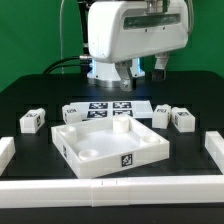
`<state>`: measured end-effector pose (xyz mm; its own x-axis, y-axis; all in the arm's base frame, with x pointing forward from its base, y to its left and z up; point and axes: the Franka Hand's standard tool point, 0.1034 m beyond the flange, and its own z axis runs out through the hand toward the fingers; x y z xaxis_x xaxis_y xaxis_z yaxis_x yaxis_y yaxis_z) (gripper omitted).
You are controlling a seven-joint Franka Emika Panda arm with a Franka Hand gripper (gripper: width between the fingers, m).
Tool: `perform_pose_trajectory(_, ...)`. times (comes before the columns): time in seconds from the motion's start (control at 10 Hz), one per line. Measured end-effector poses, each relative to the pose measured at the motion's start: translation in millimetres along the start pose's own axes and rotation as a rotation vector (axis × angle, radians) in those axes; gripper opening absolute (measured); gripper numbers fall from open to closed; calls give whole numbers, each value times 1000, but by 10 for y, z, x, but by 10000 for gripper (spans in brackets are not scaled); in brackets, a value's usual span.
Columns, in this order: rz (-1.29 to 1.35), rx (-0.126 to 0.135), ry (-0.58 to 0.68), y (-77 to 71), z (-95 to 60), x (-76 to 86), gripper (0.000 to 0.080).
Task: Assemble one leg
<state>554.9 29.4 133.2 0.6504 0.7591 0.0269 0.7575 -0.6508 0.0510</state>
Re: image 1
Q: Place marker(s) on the white fence piece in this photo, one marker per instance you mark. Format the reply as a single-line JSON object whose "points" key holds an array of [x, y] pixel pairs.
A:
{"points": [[7, 151], [214, 144]]}

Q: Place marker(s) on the white left fence piece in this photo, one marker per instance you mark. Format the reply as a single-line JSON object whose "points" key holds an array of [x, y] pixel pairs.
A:
{"points": [[7, 151]]}

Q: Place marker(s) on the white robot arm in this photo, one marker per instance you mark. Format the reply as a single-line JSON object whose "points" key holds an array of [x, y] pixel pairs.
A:
{"points": [[105, 74]]}

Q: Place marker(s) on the white marker tag plate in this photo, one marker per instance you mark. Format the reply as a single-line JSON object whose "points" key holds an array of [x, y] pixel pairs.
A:
{"points": [[94, 110]]}

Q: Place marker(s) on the white square tabletop tray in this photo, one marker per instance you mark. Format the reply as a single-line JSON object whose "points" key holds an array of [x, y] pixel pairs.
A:
{"points": [[103, 146]]}

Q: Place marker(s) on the white front fence rail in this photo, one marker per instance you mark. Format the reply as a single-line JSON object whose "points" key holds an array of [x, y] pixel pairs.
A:
{"points": [[112, 192]]}

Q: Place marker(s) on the white right fence piece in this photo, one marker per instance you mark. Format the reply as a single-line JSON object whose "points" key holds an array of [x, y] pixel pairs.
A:
{"points": [[214, 144]]}

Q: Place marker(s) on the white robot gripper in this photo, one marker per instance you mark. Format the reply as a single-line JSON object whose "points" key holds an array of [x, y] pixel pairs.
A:
{"points": [[124, 30]]}

